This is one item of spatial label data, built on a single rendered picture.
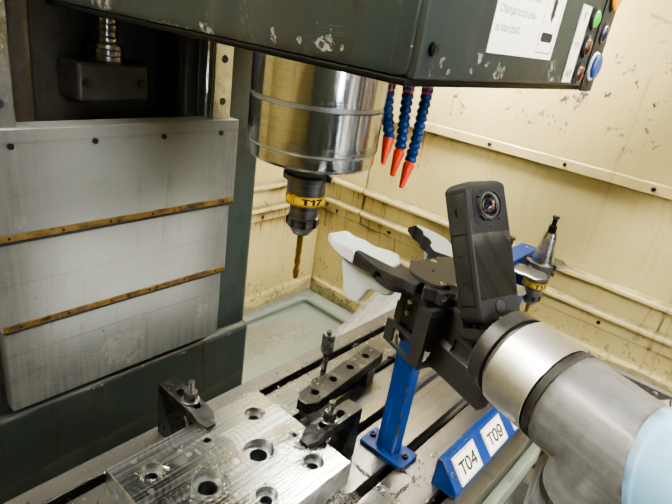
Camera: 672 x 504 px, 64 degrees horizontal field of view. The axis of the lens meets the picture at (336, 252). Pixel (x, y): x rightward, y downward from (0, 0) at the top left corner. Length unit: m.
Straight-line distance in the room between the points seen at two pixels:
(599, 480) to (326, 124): 0.41
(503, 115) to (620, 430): 1.32
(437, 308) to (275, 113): 0.28
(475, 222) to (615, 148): 1.12
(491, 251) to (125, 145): 0.73
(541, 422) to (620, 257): 1.21
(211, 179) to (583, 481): 0.92
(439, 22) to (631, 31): 1.11
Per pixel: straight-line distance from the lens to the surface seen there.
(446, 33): 0.47
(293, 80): 0.59
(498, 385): 0.41
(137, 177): 1.05
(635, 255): 1.57
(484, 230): 0.44
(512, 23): 0.57
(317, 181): 0.66
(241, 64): 1.19
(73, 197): 1.01
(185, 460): 0.91
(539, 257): 1.20
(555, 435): 0.40
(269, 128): 0.61
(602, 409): 0.38
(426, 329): 0.46
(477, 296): 0.44
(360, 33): 0.47
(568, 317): 1.67
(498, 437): 1.16
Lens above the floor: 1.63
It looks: 23 degrees down
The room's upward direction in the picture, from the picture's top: 9 degrees clockwise
